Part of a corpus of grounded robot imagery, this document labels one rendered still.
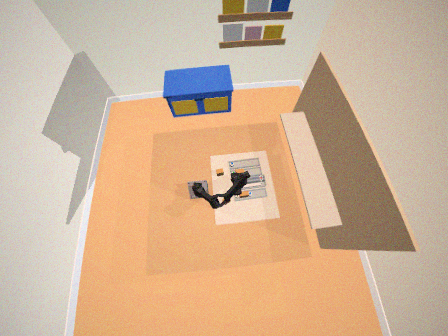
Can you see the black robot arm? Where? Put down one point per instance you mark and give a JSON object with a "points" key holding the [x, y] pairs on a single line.
{"points": [[239, 182]]}

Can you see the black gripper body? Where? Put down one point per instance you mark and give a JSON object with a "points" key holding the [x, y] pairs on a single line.
{"points": [[239, 192]]}

